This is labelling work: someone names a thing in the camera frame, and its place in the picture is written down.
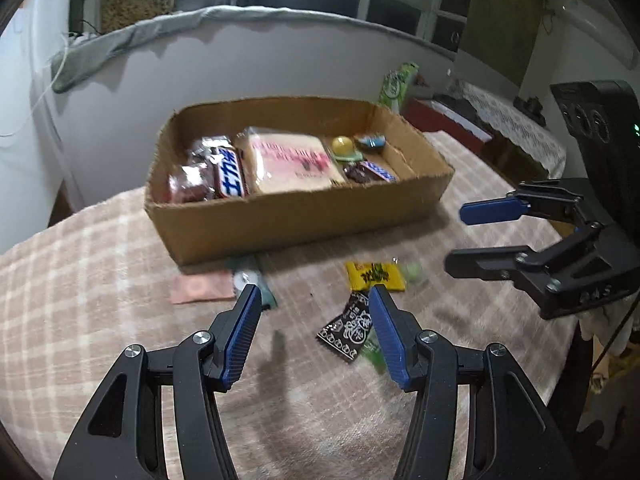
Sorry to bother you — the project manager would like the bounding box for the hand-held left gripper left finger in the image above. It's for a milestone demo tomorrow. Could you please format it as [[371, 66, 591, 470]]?
[[52, 284, 263, 480]]

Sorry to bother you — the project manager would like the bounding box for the leopard print board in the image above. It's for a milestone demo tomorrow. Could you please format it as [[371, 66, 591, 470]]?
[[100, 0, 176, 33]]

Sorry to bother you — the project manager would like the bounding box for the pink wafer packet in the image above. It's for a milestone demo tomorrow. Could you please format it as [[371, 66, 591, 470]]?
[[235, 127, 348, 196]]

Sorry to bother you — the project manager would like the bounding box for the yellow jelly cup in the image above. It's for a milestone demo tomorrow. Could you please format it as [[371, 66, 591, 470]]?
[[331, 135, 363, 162]]

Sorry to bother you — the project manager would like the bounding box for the white hanging cable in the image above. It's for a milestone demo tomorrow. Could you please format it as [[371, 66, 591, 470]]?
[[0, 30, 71, 138]]

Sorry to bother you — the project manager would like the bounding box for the blue candy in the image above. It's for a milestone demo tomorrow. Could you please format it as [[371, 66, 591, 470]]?
[[354, 132, 388, 151]]

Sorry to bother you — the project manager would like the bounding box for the dark figurine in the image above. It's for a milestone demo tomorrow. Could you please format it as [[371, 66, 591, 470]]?
[[517, 95, 546, 123]]

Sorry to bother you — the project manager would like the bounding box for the black patterned snack packet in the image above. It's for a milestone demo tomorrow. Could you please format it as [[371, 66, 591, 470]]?
[[316, 292, 378, 363]]

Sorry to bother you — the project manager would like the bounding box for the tall green box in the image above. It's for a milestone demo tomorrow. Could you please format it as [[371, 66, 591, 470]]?
[[377, 61, 420, 113]]

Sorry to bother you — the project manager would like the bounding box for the large brown chocolate bar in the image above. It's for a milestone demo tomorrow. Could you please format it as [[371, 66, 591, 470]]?
[[212, 147, 247, 200]]

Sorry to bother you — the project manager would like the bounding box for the red box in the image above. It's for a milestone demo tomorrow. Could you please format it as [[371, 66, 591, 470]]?
[[402, 95, 493, 156]]

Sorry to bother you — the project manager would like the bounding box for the white curved pipe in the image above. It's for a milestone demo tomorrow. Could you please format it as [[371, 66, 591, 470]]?
[[545, 0, 633, 66]]

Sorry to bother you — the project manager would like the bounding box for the flat pink packet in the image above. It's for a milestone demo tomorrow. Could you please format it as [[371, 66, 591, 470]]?
[[170, 270, 238, 305]]

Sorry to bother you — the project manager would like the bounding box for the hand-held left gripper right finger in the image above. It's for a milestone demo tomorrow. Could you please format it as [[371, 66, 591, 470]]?
[[367, 284, 563, 480]]

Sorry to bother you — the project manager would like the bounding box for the white window frame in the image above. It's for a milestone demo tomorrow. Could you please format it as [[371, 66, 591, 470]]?
[[70, 0, 481, 53]]

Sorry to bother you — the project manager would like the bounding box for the yellow candy packet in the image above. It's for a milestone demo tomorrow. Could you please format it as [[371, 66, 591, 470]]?
[[346, 259, 407, 293]]

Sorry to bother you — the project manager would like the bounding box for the lace-covered side table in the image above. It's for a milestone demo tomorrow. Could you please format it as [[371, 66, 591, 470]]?
[[450, 80, 568, 181]]

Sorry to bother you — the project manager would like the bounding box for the pale green candy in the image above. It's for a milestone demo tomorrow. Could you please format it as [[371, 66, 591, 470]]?
[[400, 260, 428, 288]]

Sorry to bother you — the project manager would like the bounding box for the small brown chocolate bar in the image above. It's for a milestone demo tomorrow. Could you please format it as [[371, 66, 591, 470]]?
[[344, 160, 399, 184]]

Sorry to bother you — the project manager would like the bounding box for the green candy wrapper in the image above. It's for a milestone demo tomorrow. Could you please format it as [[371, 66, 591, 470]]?
[[360, 335, 388, 373]]

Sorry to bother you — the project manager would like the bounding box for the grey windowsill cloth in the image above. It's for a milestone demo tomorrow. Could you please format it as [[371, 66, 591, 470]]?
[[50, 4, 456, 93]]

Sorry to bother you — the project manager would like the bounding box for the white wardrobe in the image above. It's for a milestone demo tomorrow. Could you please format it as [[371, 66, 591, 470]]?
[[0, 0, 86, 251]]

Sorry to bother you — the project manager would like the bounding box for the cardboard box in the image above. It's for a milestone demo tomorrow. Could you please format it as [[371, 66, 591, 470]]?
[[144, 95, 456, 267]]

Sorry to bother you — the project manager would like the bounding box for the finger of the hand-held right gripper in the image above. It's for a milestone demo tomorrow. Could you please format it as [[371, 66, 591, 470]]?
[[444, 222, 618, 301], [459, 178, 601, 228]]

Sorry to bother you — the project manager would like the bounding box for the dark red snack packet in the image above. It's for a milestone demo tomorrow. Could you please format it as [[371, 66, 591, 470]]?
[[167, 136, 233, 204]]

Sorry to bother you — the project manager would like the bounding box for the small grey-green packet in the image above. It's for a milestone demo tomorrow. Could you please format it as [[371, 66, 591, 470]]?
[[232, 257, 277, 311]]

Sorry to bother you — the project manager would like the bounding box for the olive curtain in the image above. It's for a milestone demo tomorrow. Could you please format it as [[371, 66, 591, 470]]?
[[462, 0, 546, 93]]

